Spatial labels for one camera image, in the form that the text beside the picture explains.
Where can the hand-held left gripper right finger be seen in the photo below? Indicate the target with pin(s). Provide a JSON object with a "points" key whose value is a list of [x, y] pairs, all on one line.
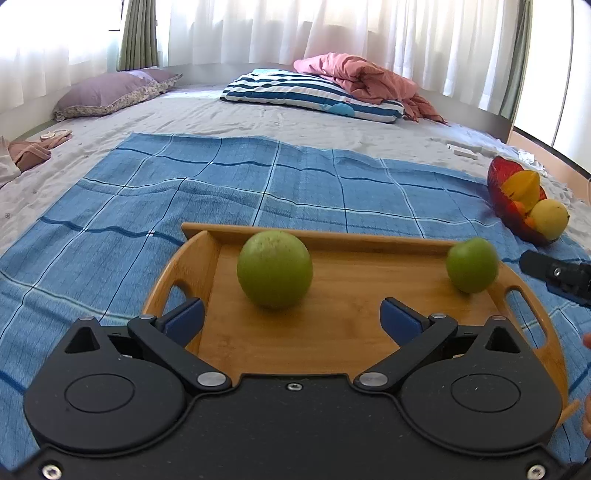
{"points": [[397, 319]]}

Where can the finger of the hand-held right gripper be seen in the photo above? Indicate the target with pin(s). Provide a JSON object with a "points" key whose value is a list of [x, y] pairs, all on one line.
{"points": [[540, 266], [565, 290]]}

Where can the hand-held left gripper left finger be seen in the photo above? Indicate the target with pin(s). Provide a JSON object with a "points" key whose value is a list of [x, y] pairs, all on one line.
{"points": [[184, 319]]}

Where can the small green round fruit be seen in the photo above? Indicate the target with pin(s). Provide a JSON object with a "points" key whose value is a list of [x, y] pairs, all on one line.
{"points": [[472, 265]]}

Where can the large green round fruit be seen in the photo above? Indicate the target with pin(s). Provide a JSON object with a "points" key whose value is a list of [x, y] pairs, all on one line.
{"points": [[274, 270]]}

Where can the person's right hand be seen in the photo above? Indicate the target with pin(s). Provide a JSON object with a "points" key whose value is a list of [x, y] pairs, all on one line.
{"points": [[588, 341]]}

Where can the tiny orange kumquat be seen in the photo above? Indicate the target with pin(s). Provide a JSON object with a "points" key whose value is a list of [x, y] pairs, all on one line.
{"points": [[521, 207], [531, 223]]}

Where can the yellow lemon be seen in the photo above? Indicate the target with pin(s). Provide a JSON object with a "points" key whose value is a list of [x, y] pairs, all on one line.
{"points": [[549, 219]]}

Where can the yellow starfruit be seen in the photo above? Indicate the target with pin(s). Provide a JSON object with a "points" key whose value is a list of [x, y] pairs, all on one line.
{"points": [[524, 187]]}

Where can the red glass bowl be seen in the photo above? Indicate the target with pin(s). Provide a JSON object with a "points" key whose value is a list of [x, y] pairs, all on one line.
{"points": [[501, 194]]}

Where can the clear plastic wrap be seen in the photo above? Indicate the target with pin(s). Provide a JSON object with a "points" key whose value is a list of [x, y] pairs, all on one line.
{"points": [[531, 161]]}

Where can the blue checked blanket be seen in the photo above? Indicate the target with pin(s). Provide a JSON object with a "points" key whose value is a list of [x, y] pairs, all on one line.
{"points": [[138, 198]]}

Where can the small white box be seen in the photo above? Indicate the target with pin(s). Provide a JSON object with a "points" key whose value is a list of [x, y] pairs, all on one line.
{"points": [[461, 151]]}

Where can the white cabinet panel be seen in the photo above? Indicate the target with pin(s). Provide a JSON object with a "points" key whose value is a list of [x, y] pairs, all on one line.
{"points": [[545, 69]]}

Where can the bed with grey sheet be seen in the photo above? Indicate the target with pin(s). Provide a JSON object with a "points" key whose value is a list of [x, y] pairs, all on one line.
{"points": [[194, 113]]}

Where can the green curtain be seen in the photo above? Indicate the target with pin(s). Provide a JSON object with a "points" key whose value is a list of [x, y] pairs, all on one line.
{"points": [[516, 60], [137, 37]]}

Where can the pink brown garment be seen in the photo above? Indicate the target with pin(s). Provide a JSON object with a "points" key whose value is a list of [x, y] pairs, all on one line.
{"points": [[30, 154]]}

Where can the purple pillow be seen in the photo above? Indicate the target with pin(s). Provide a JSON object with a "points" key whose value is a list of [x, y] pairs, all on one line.
{"points": [[106, 94]]}

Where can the pink quilt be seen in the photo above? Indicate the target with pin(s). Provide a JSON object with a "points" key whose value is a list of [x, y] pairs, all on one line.
{"points": [[369, 78]]}

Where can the navy white striped pillow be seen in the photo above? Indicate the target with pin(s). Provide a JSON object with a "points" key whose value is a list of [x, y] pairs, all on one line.
{"points": [[286, 94]]}

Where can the white sheer curtain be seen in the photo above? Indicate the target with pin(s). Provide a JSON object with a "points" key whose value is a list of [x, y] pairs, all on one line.
{"points": [[277, 32]]}

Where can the wooden bed frame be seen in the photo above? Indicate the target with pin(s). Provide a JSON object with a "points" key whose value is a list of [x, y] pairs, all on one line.
{"points": [[531, 138]]}

